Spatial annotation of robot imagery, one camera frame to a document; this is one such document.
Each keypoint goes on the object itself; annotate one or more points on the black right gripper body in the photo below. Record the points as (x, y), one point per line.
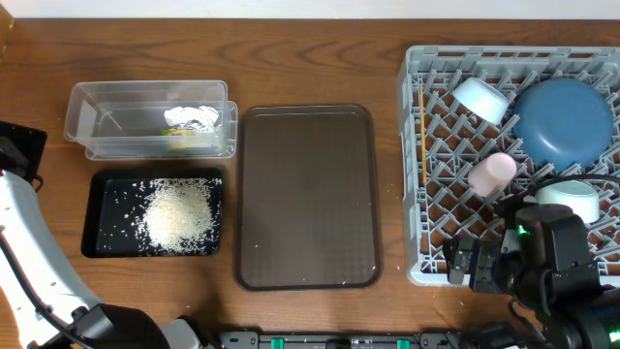
(498, 270)

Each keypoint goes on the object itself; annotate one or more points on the mint green bowl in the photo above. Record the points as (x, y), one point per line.
(582, 198)

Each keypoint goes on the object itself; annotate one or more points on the pink cup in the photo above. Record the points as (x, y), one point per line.
(494, 173)

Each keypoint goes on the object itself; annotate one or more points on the dark blue plate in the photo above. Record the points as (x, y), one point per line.
(563, 122)

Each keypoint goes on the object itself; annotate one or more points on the yellow green snack wrapper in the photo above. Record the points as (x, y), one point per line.
(194, 136)

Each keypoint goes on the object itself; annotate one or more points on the light blue bowl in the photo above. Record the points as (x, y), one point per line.
(482, 99)

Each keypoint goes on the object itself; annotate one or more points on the pile of rice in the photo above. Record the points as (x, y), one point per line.
(177, 211)

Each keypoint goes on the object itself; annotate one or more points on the white tissue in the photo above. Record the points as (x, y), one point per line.
(202, 118)

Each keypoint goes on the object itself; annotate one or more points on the wooden chopstick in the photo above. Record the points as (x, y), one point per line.
(421, 102)

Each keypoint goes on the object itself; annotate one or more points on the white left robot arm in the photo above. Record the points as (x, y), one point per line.
(52, 306)

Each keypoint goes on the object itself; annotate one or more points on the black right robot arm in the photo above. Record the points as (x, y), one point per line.
(591, 323)

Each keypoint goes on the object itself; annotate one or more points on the grey plastic dishwasher rack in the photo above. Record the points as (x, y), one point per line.
(456, 139)

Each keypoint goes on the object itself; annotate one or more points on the black rectangular tray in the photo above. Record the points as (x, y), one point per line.
(118, 200)

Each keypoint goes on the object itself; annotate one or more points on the clear plastic bin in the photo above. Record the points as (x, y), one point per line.
(124, 120)

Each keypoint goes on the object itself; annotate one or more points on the brown serving tray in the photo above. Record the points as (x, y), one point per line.
(307, 199)

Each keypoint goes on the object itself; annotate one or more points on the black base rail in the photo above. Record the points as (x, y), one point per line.
(249, 340)

